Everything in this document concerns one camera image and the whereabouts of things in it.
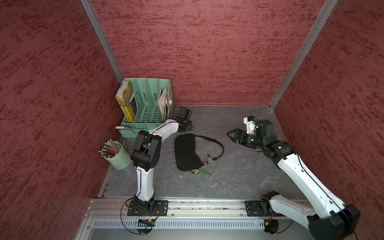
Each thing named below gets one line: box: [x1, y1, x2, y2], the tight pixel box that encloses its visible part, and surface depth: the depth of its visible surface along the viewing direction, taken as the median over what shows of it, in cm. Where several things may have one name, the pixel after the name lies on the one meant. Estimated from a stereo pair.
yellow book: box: [115, 80, 136, 123], surface depth 99 cm
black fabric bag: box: [174, 133, 225, 172], surface depth 94 cm
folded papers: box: [158, 87, 173, 121], surface depth 97 cm
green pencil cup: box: [98, 139, 131, 170], surface depth 82 cm
